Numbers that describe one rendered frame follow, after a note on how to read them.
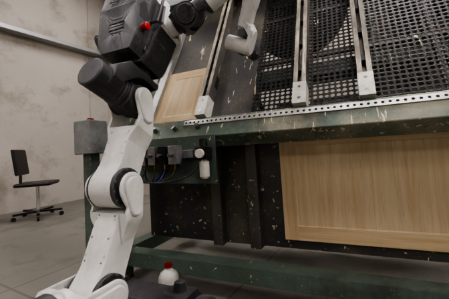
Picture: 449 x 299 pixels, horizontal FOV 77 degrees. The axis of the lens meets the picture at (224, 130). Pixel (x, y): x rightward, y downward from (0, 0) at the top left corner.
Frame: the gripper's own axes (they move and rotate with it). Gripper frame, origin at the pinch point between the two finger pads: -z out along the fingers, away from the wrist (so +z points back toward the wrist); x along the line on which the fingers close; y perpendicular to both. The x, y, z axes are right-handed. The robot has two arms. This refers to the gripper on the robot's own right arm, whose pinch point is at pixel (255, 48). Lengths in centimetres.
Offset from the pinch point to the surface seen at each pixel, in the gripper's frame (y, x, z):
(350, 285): -36, -102, 37
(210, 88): 27.0, -16.5, 5.2
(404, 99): -61, -33, 18
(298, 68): -20.3, -13.7, 1.6
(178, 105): 50, -23, 4
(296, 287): -15, -106, 38
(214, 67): 27.4, -4.9, -6.1
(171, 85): 60, -11, -8
